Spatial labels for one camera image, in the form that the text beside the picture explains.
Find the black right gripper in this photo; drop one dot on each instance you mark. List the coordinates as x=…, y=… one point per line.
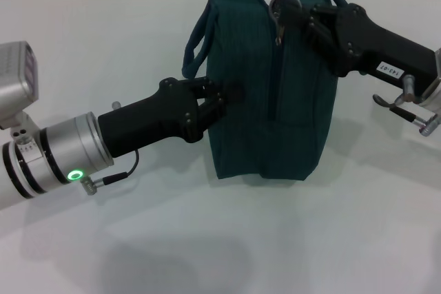
x=379, y=49

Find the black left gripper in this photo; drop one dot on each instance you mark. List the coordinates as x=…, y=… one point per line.
x=151, y=122

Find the dark teal insulated lunch bag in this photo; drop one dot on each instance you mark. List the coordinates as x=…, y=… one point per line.
x=262, y=101

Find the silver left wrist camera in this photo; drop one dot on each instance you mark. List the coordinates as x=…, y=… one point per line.
x=17, y=84

